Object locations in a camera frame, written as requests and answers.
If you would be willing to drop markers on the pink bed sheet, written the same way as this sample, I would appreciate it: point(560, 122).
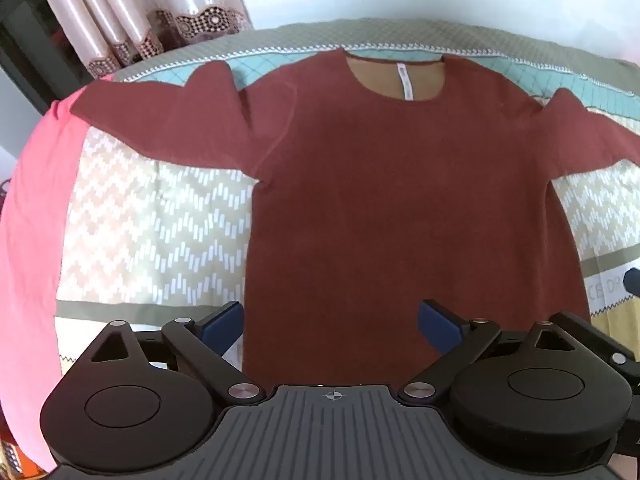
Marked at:
point(30, 260)

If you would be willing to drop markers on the zigzag patterned blanket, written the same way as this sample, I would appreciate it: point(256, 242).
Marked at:
point(150, 220)

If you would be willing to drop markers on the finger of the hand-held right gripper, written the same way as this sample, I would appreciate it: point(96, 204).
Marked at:
point(600, 337)

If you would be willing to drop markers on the dark window frame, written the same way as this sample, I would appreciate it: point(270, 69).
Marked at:
point(30, 45)

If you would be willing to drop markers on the pale curtain with lace hem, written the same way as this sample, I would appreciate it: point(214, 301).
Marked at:
point(115, 0)

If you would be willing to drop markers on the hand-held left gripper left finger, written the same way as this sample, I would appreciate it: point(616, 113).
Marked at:
point(225, 324)

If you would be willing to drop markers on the maroon long-sleeved sweater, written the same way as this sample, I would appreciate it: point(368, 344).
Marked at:
point(400, 185)

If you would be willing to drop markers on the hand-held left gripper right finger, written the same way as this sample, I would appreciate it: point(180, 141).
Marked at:
point(437, 327)

